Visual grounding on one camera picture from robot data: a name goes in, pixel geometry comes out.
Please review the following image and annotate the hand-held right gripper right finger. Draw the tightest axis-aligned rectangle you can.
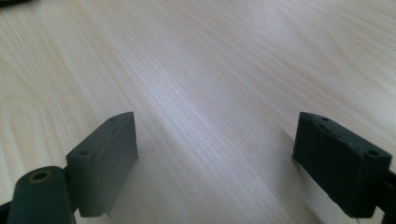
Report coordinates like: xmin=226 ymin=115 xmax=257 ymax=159
xmin=292 ymin=111 xmax=393 ymax=218

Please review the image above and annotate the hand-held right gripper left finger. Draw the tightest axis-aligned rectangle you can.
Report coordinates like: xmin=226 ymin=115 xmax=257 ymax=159
xmin=65 ymin=111 xmax=139 ymax=218

